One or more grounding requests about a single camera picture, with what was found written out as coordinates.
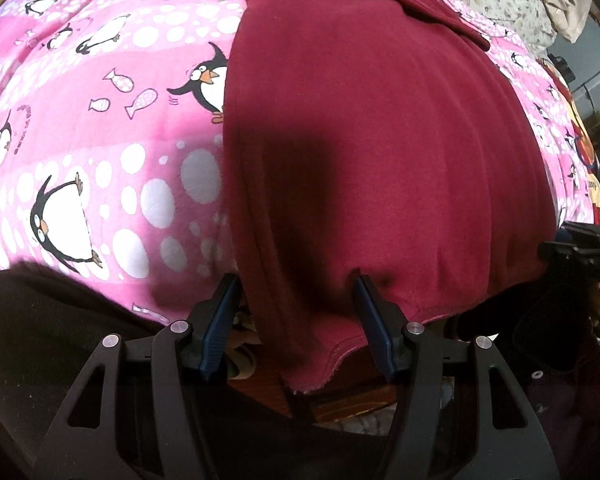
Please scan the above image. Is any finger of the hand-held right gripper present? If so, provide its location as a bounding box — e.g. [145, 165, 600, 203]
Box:
[537, 220, 600, 282]

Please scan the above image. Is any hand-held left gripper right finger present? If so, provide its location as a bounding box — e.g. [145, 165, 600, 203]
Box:
[352, 275, 561, 480]

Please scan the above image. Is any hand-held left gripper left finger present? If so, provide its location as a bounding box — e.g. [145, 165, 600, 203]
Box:
[32, 274, 243, 480]

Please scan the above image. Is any dark red garment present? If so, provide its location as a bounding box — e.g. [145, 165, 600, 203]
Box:
[207, 0, 563, 393]

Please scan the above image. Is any yellow printed cloth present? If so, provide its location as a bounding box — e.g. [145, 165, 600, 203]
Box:
[545, 60, 600, 226]

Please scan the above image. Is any pink penguin print blanket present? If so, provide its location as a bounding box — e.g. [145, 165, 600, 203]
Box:
[0, 0, 600, 326]

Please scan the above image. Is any beige cloth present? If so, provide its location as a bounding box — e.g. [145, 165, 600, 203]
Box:
[535, 0, 593, 43]

